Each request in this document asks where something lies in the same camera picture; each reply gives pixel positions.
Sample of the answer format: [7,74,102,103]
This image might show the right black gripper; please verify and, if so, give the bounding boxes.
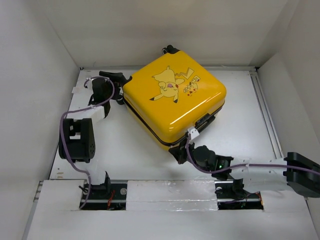
[168,139,210,174]

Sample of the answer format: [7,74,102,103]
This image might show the yellow hard-shell suitcase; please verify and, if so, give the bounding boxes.
[122,45,227,150]

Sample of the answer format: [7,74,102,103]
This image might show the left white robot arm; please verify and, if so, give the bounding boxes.
[58,71,128,199]

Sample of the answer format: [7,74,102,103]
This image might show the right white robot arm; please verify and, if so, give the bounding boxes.
[168,141,320,200]

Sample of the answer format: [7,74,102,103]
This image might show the small pink paper scrap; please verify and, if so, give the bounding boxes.
[71,87,81,94]

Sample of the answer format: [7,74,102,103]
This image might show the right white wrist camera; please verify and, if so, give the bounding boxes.
[187,126,200,141]

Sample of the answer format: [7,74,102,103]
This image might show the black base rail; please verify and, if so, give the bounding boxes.
[80,179,264,212]

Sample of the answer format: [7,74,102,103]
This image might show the aluminium side rail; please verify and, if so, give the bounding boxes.
[249,67,284,158]

